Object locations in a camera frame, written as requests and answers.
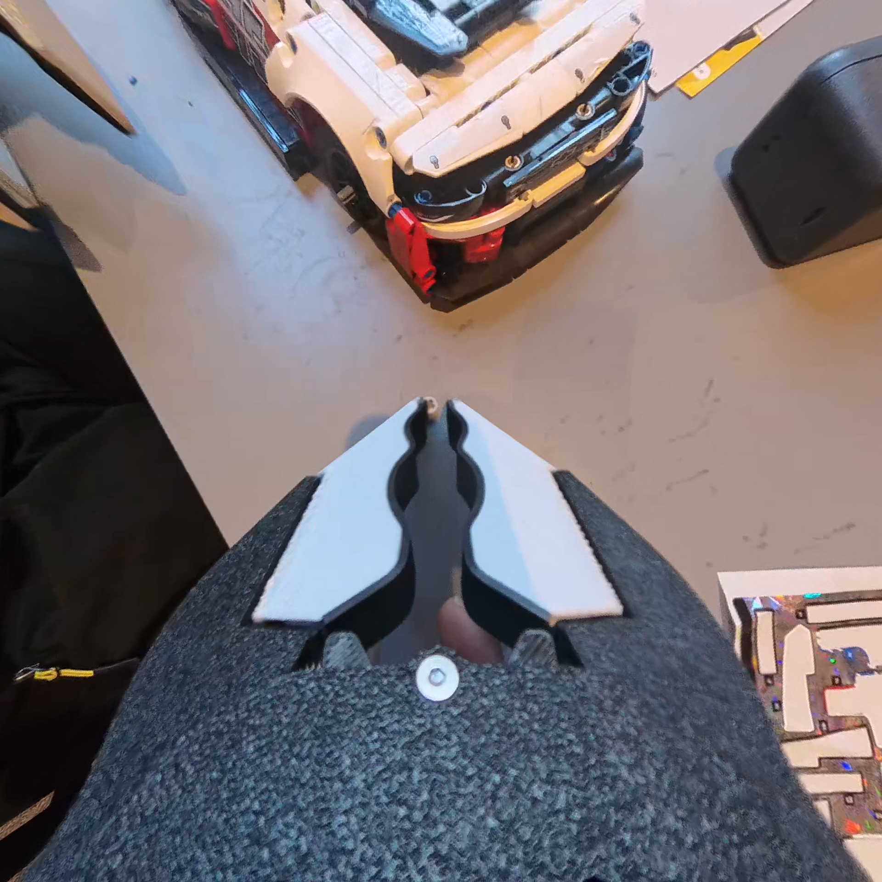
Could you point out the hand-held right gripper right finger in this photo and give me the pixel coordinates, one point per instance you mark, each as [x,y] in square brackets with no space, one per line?
[530,544]

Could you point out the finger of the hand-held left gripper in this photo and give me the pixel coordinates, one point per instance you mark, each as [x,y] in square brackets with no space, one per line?
[48,48]

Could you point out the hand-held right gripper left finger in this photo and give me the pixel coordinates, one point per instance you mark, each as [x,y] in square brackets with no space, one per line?
[344,544]

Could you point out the toy brick race car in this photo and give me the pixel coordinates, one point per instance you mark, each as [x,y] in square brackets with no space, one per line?
[448,103]

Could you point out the grey desk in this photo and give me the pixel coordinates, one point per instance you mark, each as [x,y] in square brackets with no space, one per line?
[551,379]

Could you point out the person's right hand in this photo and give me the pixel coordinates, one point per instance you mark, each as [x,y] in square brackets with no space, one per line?
[468,634]

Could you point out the sticker sheet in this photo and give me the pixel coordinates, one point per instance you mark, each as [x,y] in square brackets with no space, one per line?
[813,703]

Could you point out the black rounded device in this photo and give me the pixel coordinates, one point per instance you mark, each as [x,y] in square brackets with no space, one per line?
[813,158]

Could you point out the yellow leaflet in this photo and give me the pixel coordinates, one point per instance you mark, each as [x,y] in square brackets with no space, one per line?
[716,69]

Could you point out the race car instruction booklet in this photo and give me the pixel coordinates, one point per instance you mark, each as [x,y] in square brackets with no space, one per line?
[703,27]

